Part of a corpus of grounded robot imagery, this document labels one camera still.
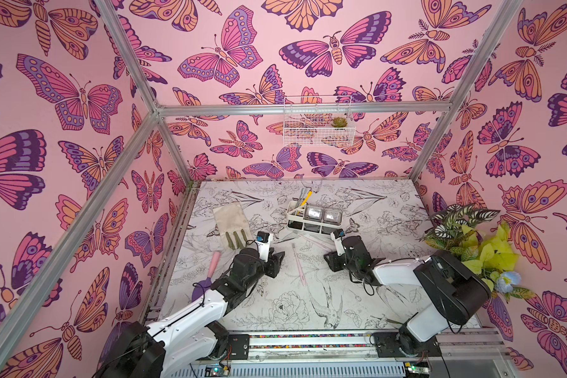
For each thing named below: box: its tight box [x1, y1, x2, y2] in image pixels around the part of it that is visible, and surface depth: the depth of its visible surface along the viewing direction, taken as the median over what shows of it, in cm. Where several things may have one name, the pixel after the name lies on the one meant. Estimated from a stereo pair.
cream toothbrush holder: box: [285, 200, 344, 235], surface depth 97 cm
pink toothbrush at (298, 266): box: [291, 242, 307, 287], surface depth 92 cm
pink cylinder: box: [207, 251, 222, 278], surface depth 92 cm
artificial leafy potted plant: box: [418, 203, 535, 301], surface depth 71 cm
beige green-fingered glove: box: [212, 201, 253, 251], surface depth 106 cm
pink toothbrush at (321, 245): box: [307, 236, 334, 252], surface depth 99 cm
